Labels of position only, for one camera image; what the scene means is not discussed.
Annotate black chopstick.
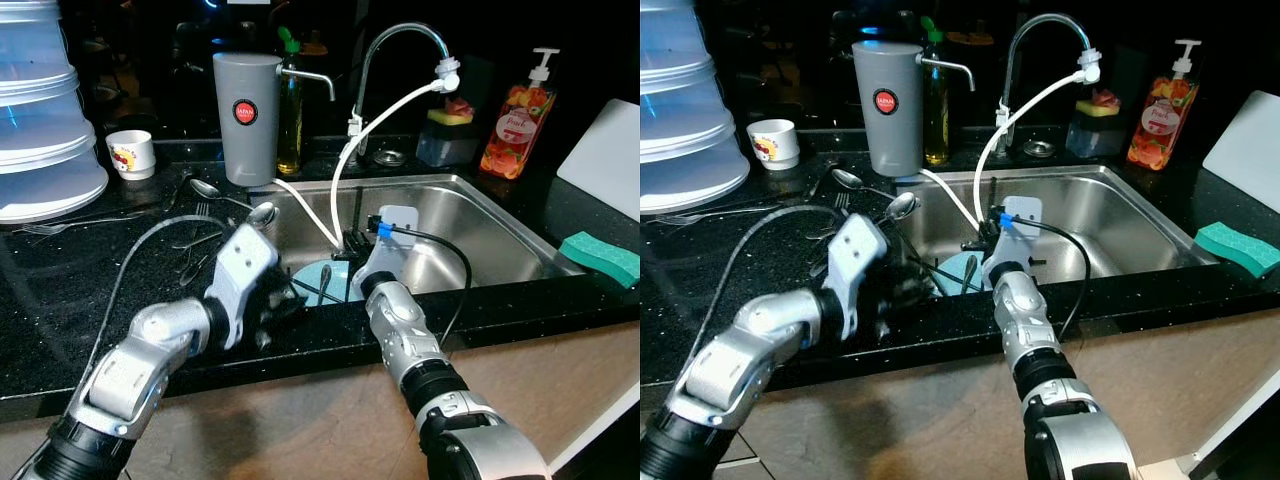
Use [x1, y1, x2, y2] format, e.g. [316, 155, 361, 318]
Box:
[283, 280, 348, 303]
[905, 253, 989, 284]

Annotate light blue plate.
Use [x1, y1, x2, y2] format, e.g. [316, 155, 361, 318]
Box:
[930, 250, 1001, 298]
[293, 258, 366, 306]

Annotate silver spoon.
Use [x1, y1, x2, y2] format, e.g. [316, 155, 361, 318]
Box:
[188, 178, 256, 209]
[830, 168, 896, 199]
[870, 192, 919, 236]
[235, 202, 279, 239]

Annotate stainless steel sink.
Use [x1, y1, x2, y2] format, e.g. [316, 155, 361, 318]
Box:
[255, 173, 586, 306]
[895, 163, 1226, 296]

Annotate dark sponge holder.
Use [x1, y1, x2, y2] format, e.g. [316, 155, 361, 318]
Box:
[1065, 98, 1121, 159]
[415, 108, 476, 168]

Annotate oil bottle with green cap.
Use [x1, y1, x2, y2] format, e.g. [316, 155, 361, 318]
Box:
[277, 27, 304, 176]
[920, 17, 949, 166]

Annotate grey jug with red label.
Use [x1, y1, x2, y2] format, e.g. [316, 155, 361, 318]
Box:
[852, 42, 923, 179]
[212, 52, 284, 188]

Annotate chrome gooseneck faucet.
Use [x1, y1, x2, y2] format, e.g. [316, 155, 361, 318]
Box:
[998, 13, 1096, 153]
[352, 22, 456, 161]

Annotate small chrome tap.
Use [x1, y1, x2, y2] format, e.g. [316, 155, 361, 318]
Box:
[920, 57, 976, 93]
[280, 65, 337, 101]

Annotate white printed cup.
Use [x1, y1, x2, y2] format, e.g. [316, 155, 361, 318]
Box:
[105, 130, 157, 181]
[748, 118, 801, 171]

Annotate peach soap pump bottle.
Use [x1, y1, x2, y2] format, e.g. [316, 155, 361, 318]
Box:
[480, 47, 561, 181]
[1126, 40, 1201, 171]

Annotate silver fork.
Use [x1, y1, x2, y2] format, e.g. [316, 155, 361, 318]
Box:
[655, 205, 791, 225]
[20, 212, 151, 236]

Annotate green sponge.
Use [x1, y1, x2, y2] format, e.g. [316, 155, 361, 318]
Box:
[558, 232, 641, 289]
[1193, 222, 1280, 279]

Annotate white cutting board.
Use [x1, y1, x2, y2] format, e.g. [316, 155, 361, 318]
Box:
[1202, 90, 1280, 193]
[557, 98, 641, 221]

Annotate stacked translucent plastic containers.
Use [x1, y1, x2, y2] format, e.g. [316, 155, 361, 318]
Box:
[640, 0, 751, 214]
[0, 0, 109, 224]

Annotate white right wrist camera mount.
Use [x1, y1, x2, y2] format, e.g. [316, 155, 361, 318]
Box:
[352, 205, 419, 301]
[985, 197, 1043, 286]

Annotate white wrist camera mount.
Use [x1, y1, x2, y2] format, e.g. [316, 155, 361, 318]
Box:
[825, 213, 891, 341]
[985, 197, 1043, 286]
[352, 205, 419, 301]
[205, 223, 281, 351]

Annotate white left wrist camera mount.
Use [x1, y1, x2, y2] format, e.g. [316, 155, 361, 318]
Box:
[825, 213, 891, 341]
[205, 223, 281, 351]

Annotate short white hose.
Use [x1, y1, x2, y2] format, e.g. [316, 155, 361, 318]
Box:
[272, 178, 341, 249]

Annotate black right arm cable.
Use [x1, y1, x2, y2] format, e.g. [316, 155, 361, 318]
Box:
[1005, 215, 1093, 341]
[380, 225, 473, 346]

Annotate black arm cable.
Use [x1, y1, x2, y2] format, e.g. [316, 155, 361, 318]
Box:
[380, 225, 473, 346]
[85, 213, 241, 386]
[695, 203, 851, 381]
[1005, 215, 1093, 341]

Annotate long white faucet hose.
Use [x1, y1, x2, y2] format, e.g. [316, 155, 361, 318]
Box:
[972, 48, 1103, 216]
[330, 58, 463, 251]

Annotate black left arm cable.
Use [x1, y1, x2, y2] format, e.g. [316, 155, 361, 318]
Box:
[85, 213, 241, 386]
[695, 203, 851, 381]

